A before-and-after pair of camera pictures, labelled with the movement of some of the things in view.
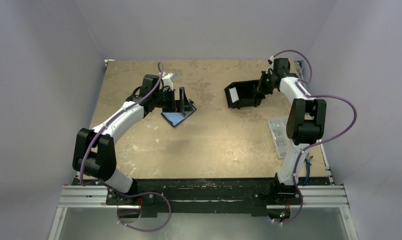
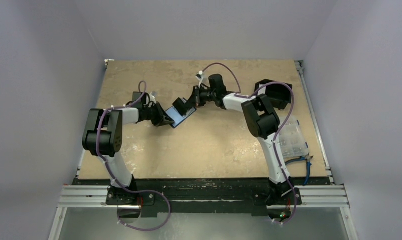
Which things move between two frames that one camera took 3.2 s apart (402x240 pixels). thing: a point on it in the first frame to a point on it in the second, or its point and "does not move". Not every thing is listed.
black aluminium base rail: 156,198 does not move
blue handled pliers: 307,160 does not move
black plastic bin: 248,95 to 279,95
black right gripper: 262,84 to 191,100
